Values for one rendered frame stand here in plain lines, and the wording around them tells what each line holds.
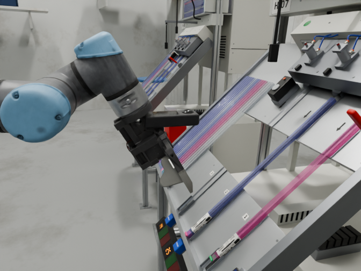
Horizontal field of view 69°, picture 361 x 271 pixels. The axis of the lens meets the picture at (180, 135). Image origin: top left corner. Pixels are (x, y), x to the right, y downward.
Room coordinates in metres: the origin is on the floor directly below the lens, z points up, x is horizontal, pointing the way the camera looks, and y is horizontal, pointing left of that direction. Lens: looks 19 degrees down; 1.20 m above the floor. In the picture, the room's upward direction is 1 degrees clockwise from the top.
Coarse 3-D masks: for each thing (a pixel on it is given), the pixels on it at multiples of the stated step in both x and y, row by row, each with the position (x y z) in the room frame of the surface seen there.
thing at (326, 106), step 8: (328, 104) 0.64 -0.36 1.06; (320, 112) 0.64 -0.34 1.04; (312, 120) 0.63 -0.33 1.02; (304, 128) 0.63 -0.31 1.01; (296, 136) 0.62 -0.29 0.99; (280, 144) 0.63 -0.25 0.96; (288, 144) 0.62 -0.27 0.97; (272, 152) 0.62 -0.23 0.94; (280, 152) 0.61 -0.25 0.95; (264, 160) 0.61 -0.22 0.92; (272, 160) 0.61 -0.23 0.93; (256, 168) 0.61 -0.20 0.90; (248, 176) 0.60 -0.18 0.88; (240, 184) 0.59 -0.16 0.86; (232, 192) 0.58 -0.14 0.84; (224, 200) 0.58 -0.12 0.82; (216, 208) 0.57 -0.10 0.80; (192, 232) 0.56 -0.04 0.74
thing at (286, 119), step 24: (288, 48) 1.06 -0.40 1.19; (264, 72) 1.03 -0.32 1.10; (264, 96) 0.89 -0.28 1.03; (312, 96) 0.72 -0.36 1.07; (336, 96) 0.66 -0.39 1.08; (360, 96) 0.61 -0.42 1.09; (264, 120) 0.77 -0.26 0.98; (288, 120) 0.70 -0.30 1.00; (336, 120) 0.59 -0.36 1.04; (312, 144) 0.58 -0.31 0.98; (360, 144) 0.50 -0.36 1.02
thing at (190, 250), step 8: (160, 168) 0.94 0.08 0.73; (160, 176) 0.87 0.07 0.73; (168, 192) 0.75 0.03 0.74; (168, 200) 0.72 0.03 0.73; (176, 208) 0.68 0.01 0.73; (176, 216) 0.63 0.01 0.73; (184, 224) 0.61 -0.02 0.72; (184, 232) 0.56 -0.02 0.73; (184, 240) 0.54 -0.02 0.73; (192, 248) 0.51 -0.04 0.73; (192, 256) 0.48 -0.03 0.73; (192, 264) 0.46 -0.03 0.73
